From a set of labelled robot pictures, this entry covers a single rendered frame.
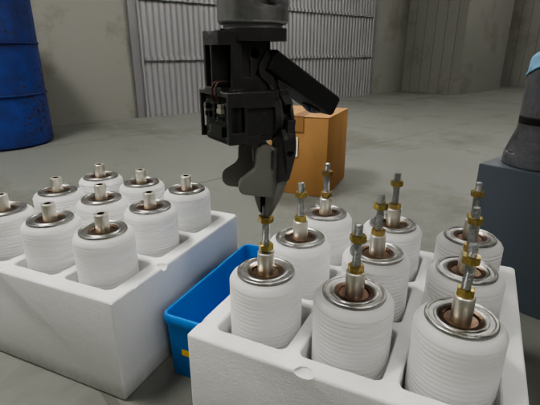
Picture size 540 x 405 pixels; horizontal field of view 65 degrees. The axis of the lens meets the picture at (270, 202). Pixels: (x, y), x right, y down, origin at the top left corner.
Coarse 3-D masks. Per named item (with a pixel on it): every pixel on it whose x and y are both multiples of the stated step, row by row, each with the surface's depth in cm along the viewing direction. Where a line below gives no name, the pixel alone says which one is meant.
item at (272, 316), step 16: (240, 288) 53; (256, 288) 52; (272, 288) 52; (288, 288) 53; (240, 304) 53; (256, 304) 52; (272, 304) 52; (288, 304) 53; (240, 320) 54; (256, 320) 53; (272, 320) 53; (288, 320) 54; (240, 336) 55; (256, 336) 54; (272, 336) 54; (288, 336) 55
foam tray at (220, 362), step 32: (416, 288) 65; (512, 288) 65; (224, 320) 58; (512, 320) 58; (192, 352) 55; (224, 352) 53; (256, 352) 51; (288, 352) 51; (512, 352) 51; (192, 384) 57; (224, 384) 54; (256, 384) 52; (288, 384) 50; (320, 384) 47; (352, 384) 46; (384, 384) 46; (512, 384) 46
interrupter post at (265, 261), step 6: (258, 252) 54; (270, 252) 54; (258, 258) 54; (264, 258) 54; (270, 258) 54; (258, 264) 55; (264, 264) 54; (270, 264) 54; (258, 270) 55; (264, 270) 54; (270, 270) 55
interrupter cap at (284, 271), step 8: (240, 264) 57; (248, 264) 57; (256, 264) 57; (280, 264) 57; (288, 264) 57; (240, 272) 55; (248, 272) 55; (256, 272) 55; (280, 272) 55; (288, 272) 55; (248, 280) 53; (256, 280) 53; (264, 280) 53; (272, 280) 53; (280, 280) 53; (288, 280) 53
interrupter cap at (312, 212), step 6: (306, 210) 76; (312, 210) 76; (318, 210) 77; (336, 210) 77; (342, 210) 76; (306, 216) 74; (312, 216) 73; (318, 216) 73; (324, 216) 74; (330, 216) 74; (336, 216) 73; (342, 216) 73
